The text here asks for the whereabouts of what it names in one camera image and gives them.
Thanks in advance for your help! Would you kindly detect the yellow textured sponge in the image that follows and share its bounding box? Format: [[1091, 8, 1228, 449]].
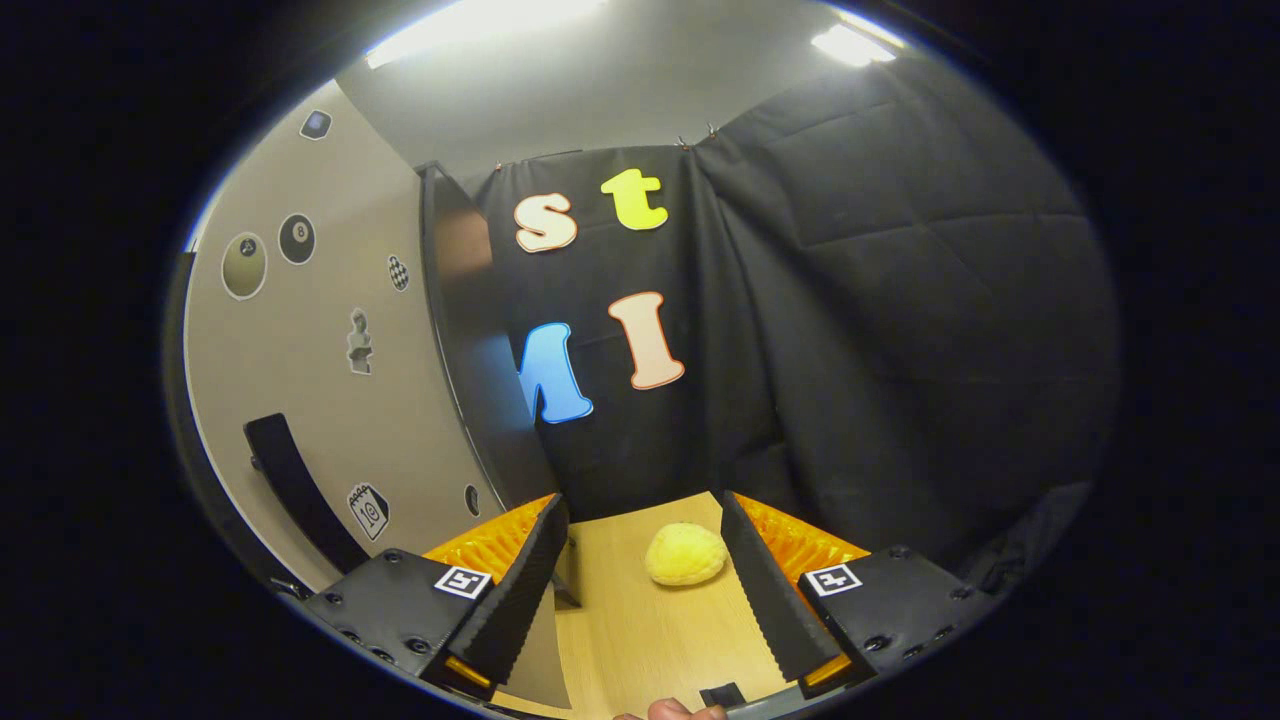
[[643, 522, 729, 587]]

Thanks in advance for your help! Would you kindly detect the narrow ceiling light panel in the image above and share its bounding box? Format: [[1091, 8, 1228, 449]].
[[810, 22, 898, 69]]

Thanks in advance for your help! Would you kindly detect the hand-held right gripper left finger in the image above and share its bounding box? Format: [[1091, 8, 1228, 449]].
[[300, 493, 571, 701]]

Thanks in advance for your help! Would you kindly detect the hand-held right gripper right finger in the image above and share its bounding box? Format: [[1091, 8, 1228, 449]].
[[720, 490, 1001, 701]]

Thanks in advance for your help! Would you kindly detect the grey cabinet door with stickers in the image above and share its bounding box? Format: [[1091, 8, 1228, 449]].
[[165, 80, 576, 713]]

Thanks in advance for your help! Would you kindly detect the wide ceiling light panel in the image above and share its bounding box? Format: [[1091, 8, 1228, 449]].
[[362, 0, 611, 71]]

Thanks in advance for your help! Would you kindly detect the black backdrop cloth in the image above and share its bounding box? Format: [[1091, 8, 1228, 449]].
[[470, 50, 1121, 591]]

